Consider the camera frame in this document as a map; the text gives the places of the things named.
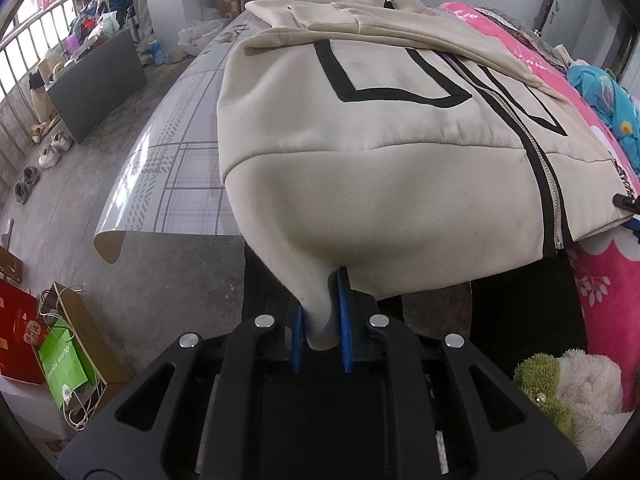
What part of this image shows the brown cardboard box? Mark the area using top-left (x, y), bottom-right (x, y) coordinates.
top-left (0, 245), bottom-right (23, 281)

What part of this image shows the cream zip jacket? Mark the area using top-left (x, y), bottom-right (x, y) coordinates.
top-left (217, 0), bottom-right (640, 351)

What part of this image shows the brown paper bag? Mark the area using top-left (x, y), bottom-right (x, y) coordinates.
top-left (50, 281), bottom-right (130, 388)

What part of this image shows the red gift bag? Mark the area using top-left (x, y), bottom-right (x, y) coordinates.
top-left (0, 277), bottom-right (47, 386)

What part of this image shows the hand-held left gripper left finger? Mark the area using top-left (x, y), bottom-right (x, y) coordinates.
top-left (57, 307), bottom-right (306, 480)

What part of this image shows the floral table cover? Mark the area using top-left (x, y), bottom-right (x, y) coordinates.
top-left (94, 0), bottom-right (301, 263)

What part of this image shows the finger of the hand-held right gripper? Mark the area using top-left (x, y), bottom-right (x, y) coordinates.
top-left (612, 191), bottom-right (640, 213)

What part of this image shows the green white plush toy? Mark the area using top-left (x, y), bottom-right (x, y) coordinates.
top-left (514, 349), bottom-right (636, 461)

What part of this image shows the metal window railing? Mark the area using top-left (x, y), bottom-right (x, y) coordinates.
top-left (0, 0), bottom-right (68, 161)

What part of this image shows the pink floral blanket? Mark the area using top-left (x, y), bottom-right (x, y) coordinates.
top-left (435, 1), bottom-right (640, 413)

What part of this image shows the green paper bag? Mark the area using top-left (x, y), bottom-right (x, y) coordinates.
top-left (39, 316), bottom-right (96, 411)

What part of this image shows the dark grey cabinet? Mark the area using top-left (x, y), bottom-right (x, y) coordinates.
top-left (46, 27), bottom-right (148, 143)

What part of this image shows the teal printed cloth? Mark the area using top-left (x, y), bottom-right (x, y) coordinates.
top-left (567, 62), bottom-right (640, 168)

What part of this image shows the white plastic bag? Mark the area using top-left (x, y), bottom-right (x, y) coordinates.
top-left (177, 19), bottom-right (226, 56)

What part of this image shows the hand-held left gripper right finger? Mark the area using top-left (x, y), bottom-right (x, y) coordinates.
top-left (336, 266), bottom-right (586, 480)

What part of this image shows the pile of assorted clothes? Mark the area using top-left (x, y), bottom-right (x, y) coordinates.
top-left (67, 0), bottom-right (133, 46)

